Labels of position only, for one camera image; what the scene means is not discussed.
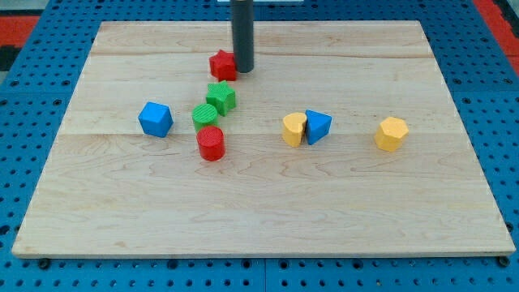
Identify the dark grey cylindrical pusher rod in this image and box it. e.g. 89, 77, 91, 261
230, 0, 254, 73

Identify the yellow heart block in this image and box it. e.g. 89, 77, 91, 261
281, 112, 307, 148

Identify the blue triangle block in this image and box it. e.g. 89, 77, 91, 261
305, 109, 332, 144

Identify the red star block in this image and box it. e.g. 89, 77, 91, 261
208, 49, 237, 81

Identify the green star block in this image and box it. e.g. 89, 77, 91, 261
206, 80, 236, 116

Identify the green cylinder block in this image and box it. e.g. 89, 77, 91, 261
191, 103, 218, 132

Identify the red cylinder block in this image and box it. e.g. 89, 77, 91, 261
196, 126, 225, 161

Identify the blue cube block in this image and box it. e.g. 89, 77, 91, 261
138, 101, 174, 138

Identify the light wooden board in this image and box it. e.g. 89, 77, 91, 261
12, 21, 516, 259

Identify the yellow hexagon block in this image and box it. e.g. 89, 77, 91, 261
374, 117, 409, 152

